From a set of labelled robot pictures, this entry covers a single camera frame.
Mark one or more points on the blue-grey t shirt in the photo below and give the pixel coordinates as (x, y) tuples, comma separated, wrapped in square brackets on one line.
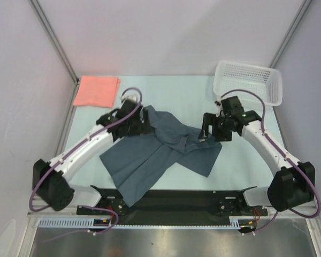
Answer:
[(136, 163)]

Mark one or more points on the left aluminium frame post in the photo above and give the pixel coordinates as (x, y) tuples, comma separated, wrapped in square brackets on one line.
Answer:
[(47, 26)]

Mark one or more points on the white slotted cable duct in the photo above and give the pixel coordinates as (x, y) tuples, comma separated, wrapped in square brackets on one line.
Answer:
[(103, 223)]

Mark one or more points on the white plastic perforated basket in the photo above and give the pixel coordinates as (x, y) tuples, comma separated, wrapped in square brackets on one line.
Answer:
[(263, 81)]

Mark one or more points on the right aluminium frame post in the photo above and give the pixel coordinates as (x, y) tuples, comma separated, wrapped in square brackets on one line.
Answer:
[(295, 24)]

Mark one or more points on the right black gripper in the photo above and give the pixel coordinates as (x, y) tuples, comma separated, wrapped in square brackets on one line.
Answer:
[(208, 124)]

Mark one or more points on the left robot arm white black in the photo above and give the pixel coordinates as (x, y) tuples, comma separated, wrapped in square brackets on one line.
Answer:
[(52, 179)]

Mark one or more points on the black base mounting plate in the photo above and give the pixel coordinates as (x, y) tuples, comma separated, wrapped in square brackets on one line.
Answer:
[(176, 208)]

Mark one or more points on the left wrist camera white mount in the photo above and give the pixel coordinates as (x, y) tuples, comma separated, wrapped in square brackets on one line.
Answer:
[(132, 98)]

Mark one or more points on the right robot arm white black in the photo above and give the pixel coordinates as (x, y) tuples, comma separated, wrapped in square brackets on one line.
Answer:
[(292, 181)]

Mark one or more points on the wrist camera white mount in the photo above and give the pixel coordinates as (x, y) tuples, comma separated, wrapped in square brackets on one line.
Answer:
[(218, 105), (132, 98)]

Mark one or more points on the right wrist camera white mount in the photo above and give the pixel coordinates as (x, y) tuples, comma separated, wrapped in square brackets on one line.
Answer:
[(218, 105)]

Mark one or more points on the aluminium frame post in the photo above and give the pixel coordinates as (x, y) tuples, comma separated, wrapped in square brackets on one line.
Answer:
[(47, 26), (295, 24)]

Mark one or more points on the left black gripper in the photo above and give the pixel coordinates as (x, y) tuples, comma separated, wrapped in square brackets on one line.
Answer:
[(143, 128)]

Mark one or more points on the folded pink t shirt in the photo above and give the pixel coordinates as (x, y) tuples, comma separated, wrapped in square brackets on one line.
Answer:
[(97, 91)]

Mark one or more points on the aluminium front rail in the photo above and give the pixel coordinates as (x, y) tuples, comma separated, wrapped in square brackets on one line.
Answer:
[(306, 208)]

